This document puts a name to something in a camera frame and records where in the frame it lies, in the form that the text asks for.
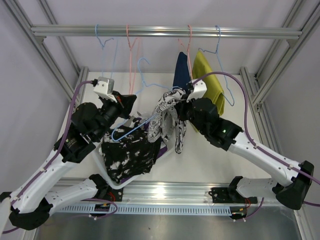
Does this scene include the black white patterned trousers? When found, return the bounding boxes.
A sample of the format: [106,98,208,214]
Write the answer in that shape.
[101,126,162,184]

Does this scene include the aluminium hanging rail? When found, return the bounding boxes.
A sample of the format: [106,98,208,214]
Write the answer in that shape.
[30,24,303,40]

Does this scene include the grey white printed trousers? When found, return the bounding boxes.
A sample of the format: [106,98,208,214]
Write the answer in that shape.
[147,87,187,154]

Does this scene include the olive yellow trousers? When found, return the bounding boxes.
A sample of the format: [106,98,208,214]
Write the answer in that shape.
[192,50,225,116]

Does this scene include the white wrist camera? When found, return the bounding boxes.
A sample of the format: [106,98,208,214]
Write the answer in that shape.
[186,79,207,103]
[93,76,117,103]

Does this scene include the aluminium frame struts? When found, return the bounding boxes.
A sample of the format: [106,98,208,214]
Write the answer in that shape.
[3,0,89,100]
[239,0,320,153]

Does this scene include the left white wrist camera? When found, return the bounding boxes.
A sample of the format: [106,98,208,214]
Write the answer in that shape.
[93,76,117,103]

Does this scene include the light blue hanger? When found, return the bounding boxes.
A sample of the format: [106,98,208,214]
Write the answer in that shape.
[110,57,183,142]
[198,25,235,107]
[94,24,119,79]

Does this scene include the purple cable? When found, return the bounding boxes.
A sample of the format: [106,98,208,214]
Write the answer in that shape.
[189,71,320,208]
[0,79,98,235]

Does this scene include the aluminium frame right struts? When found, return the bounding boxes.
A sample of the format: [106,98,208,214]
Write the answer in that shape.
[239,0,320,153]

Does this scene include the aluminium frame left struts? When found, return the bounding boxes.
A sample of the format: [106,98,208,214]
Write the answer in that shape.
[3,0,89,100]

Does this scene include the white plastic basket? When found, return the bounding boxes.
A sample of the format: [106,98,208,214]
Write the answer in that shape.
[89,139,175,190]

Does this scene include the pink hanger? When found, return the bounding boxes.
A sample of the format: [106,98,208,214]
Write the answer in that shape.
[126,24,141,94]
[178,24,193,79]

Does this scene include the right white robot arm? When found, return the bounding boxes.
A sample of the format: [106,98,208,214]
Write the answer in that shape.
[175,98,314,210]

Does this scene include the grey slotted cable duct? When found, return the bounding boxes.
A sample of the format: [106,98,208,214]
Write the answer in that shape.
[58,202,247,217]

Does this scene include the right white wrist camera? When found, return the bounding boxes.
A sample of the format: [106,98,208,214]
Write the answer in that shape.
[186,79,207,103]

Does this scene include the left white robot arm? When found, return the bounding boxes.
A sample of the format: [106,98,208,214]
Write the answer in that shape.
[0,91,137,231]

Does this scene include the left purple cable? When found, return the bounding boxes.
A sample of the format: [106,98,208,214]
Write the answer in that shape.
[0,79,98,235]

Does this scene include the navy blue trousers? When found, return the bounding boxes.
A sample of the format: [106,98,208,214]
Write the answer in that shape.
[172,51,191,94]

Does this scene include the purple camouflage trousers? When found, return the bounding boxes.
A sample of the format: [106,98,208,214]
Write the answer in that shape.
[117,113,166,182]

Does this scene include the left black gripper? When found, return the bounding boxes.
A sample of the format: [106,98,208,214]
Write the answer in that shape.
[92,90,136,142]

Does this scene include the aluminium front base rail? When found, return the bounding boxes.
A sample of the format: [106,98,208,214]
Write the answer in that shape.
[49,177,306,210]

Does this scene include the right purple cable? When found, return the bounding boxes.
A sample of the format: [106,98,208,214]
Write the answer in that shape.
[189,71,320,208]

